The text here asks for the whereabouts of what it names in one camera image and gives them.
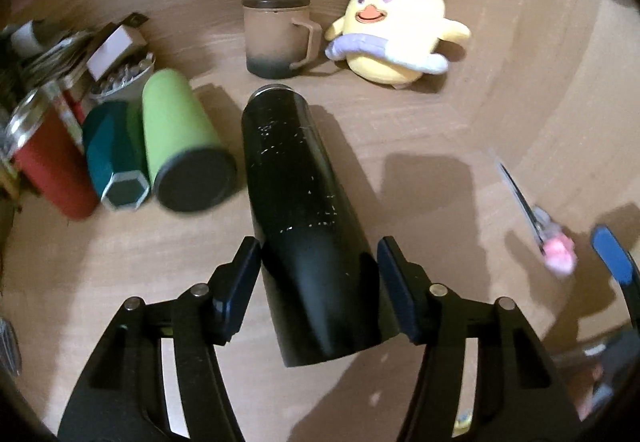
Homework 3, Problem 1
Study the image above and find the beige lidded mug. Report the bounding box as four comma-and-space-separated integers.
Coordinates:
242, 0, 323, 80

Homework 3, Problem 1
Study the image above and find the teal hexagonal cup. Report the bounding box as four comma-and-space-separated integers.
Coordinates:
82, 100, 151, 211

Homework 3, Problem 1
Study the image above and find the black pen with pink charm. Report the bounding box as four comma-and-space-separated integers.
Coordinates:
498, 162, 577, 278

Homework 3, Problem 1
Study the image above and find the small white box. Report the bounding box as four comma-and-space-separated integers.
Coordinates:
87, 24, 146, 81

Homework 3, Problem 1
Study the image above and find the red thermos bottle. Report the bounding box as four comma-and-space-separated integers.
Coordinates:
6, 90, 99, 221

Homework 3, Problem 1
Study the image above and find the black thermos tumbler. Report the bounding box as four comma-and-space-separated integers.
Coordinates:
241, 84, 398, 367

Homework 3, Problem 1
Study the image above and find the white bowl of trinkets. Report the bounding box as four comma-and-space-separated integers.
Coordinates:
89, 52, 155, 102

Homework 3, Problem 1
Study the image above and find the yellow chick plush toy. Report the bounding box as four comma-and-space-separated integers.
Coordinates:
324, 0, 471, 88

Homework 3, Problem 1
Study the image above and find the green thermos tumbler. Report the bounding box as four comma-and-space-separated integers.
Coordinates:
142, 69, 238, 213

